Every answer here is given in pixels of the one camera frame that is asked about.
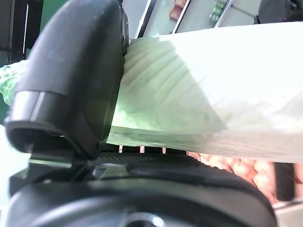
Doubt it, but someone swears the glass door fridge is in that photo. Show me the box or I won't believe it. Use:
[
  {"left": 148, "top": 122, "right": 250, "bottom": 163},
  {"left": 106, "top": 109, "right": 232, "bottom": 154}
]
[{"left": 136, "top": 0, "right": 258, "bottom": 38}]

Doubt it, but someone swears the green white napa cabbage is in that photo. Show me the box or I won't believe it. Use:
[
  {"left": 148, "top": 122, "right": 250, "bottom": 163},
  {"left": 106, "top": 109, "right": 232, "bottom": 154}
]
[{"left": 0, "top": 20, "right": 303, "bottom": 164}]

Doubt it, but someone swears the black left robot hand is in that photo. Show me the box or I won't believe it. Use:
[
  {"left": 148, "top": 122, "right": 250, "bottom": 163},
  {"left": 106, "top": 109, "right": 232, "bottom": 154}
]
[{"left": 4, "top": 0, "right": 278, "bottom": 227}]

